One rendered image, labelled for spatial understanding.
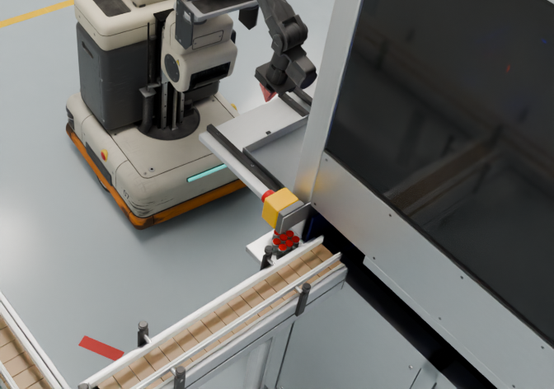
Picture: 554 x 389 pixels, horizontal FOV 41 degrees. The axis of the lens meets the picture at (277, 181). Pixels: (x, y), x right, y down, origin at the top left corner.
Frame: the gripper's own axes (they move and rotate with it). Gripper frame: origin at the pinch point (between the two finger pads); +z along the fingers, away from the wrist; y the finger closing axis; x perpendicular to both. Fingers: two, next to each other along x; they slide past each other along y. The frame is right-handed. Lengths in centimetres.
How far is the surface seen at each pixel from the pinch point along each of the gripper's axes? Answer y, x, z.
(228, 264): 1, 14, 109
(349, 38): 22, -13, -49
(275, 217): 29.6, -22.4, 1.6
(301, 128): 4.1, 16.3, 18.8
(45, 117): -112, 1, 130
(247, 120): -7.8, 5.3, 21.2
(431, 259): 63, -14, -21
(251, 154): 5.4, -5.9, 15.1
